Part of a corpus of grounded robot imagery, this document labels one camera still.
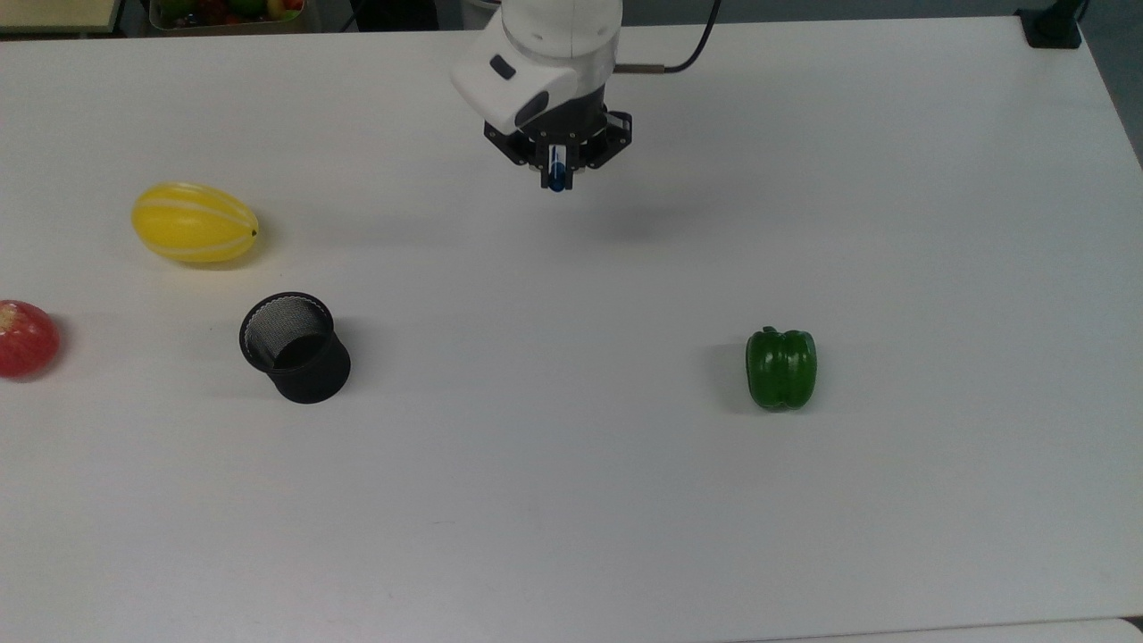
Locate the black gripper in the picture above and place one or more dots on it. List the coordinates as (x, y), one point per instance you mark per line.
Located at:
(598, 138)

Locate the blue capped white marker pen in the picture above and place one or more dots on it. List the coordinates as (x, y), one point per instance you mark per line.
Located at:
(558, 177)

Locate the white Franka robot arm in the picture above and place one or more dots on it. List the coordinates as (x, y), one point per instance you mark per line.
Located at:
(545, 54)

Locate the black mesh pen cup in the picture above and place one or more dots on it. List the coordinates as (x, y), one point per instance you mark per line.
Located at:
(304, 366)

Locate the green bell pepper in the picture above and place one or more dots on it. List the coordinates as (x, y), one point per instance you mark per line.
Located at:
(781, 371)

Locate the bin of toy fruit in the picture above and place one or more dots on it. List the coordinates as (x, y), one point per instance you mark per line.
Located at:
(228, 13)

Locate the yellow striped melon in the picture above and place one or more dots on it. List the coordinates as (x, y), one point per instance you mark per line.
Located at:
(192, 223)

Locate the black clamp base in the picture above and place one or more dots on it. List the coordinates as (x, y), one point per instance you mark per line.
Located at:
(1052, 25)

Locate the wooden table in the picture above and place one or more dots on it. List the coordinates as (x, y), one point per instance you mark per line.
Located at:
(54, 13)

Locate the red apple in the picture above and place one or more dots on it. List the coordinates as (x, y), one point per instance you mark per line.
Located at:
(25, 339)

